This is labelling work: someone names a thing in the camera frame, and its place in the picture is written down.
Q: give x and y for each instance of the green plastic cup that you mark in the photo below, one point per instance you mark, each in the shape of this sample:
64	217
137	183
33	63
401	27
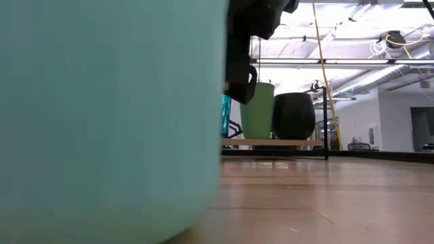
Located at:
257	112

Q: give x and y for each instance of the blue faceted plastic tumbler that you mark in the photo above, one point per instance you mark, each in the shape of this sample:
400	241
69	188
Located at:
226	115

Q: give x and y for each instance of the dark mug yellow inside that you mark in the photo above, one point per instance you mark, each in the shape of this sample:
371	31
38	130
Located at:
293	117

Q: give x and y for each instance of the light blue ceramic mug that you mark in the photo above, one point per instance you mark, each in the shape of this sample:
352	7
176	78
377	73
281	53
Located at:
101	118

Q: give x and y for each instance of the fluorescent ceiling light strip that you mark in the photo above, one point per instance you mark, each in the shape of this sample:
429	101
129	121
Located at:
356	61

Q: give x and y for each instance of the black office chair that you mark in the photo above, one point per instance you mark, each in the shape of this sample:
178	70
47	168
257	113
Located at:
359	146

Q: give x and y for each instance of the dark glass door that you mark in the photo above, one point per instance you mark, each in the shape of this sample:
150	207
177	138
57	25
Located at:
422	128

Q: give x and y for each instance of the silver flexible air duct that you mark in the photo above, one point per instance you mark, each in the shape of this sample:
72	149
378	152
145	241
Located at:
373	79

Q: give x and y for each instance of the black metal table frame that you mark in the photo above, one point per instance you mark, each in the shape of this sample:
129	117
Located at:
373	155

